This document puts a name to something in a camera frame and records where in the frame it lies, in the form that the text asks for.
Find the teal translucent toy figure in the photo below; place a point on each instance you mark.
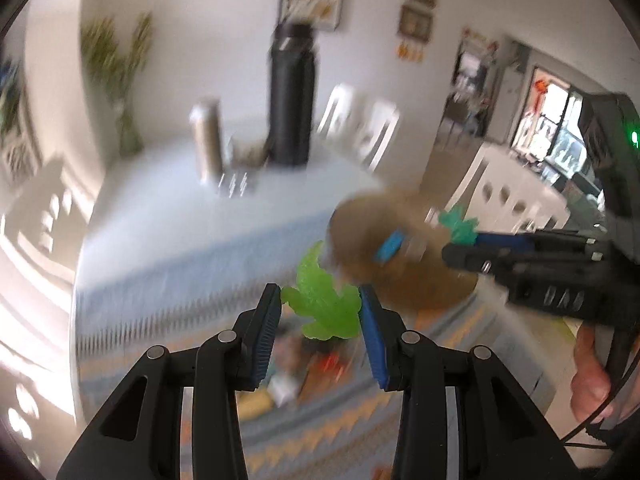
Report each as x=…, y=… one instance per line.
x=457, y=225

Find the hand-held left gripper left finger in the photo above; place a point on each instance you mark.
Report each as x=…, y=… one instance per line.
x=265, y=340

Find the glass vase with plant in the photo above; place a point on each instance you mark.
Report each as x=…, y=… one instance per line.
x=120, y=75

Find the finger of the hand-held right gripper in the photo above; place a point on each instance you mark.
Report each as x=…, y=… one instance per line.
x=390, y=247
x=500, y=242

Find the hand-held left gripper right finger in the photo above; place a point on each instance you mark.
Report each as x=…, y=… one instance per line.
x=372, y=340

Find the white dining chair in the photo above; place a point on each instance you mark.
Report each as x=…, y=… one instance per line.
x=362, y=127
x=40, y=220
x=505, y=195

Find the black insulated bottle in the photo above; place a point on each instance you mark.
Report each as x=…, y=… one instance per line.
x=292, y=100

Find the silver thermos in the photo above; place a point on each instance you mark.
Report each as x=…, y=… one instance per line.
x=207, y=140

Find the orange wall decoration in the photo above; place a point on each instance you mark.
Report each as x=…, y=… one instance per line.
x=411, y=51

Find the amber ribbed glass bowl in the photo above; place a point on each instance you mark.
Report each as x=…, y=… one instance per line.
x=360, y=220

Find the person's right hand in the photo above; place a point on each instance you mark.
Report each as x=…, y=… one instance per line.
x=590, y=375

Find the blue patterned table mat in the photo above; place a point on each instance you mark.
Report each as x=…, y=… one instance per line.
x=175, y=270

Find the steel bowl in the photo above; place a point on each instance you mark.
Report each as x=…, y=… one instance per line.
x=247, y=152

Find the green translucent toy figure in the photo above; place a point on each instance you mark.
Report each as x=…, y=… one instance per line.
x=325, y=305

